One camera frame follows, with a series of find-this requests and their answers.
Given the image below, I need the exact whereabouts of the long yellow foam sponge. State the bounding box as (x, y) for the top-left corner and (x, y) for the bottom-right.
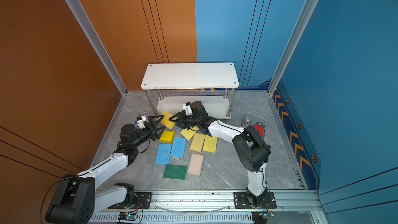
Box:
(161, 111), (174, 130)

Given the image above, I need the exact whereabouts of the yellow porous sponge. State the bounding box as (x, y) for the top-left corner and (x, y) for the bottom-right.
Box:
(180, 127), (199, 141)
(203, 135), (218, 153)

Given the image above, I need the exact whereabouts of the pale pink sponge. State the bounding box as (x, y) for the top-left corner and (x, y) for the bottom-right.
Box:
(187, 153), (204, 176)

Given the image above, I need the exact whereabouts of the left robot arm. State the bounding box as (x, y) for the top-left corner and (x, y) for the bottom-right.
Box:
(41, 115), (165, 224)

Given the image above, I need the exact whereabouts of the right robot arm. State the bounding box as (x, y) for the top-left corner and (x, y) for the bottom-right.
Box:
(169, 101), (277, 208)

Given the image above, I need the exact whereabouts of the white two-tier shelf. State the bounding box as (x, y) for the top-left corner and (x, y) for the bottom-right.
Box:
(141, 62), (239, 120)

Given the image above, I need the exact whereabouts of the small thick yellow sponge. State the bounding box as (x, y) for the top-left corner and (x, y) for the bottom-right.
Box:
(159, 130), (175, 144)

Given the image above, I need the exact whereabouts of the yellow porous sponge tilted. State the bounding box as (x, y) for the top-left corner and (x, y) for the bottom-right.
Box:
(180, 127), (199, 141)

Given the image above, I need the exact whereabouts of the left blue sponge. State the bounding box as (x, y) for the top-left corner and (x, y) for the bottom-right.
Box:
(155, 144), (172, 165)

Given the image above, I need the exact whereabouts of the blue sponge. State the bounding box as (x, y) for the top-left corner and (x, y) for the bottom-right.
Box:
(155, 144), (172, 165)
(171, 138), (187, 158)

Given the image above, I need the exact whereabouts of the right blue sponge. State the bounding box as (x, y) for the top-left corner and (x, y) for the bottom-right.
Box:
(171, 138), (187, 158)

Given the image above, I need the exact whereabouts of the cream yellow sponge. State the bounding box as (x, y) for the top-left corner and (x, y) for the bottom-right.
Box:
(190, 133), (206, 153)

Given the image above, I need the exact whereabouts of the green scouring pad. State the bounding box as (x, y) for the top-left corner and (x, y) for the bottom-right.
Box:
(163, 164), (187, 180)

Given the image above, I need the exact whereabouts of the round metal foot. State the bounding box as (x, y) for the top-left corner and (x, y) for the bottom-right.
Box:
(241, 115), (252, 128)

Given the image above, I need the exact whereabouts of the red pipe wrench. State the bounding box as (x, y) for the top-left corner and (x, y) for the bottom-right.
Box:
(254, 122), (265, 138)

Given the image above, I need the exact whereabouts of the left circuit board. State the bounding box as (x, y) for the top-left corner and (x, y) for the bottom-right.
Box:
(118, 212), (139, 223)

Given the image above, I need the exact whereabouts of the circuit board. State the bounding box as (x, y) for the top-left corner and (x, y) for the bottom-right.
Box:
(118, 212), (139, 223)
(251, 211), (275, 224)

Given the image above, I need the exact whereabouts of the right circuit board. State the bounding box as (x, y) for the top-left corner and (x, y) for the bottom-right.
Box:
(251, 211), (275, 224)

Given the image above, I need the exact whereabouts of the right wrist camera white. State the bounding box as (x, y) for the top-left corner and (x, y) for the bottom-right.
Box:
(183, 102), (192, 116)

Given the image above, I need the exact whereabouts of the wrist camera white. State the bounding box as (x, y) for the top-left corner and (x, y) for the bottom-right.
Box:
(183, 102), (192, 116)
(134, 115), (147, 130)

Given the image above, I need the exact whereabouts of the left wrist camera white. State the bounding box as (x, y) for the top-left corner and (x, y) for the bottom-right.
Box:
(134, 115), (147, 130)

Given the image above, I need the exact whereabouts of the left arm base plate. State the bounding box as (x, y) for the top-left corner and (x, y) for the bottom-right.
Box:
(108, 192), (152, 210)

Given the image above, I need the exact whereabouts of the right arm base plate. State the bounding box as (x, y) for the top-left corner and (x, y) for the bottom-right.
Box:
(233, 190), (277, 209)

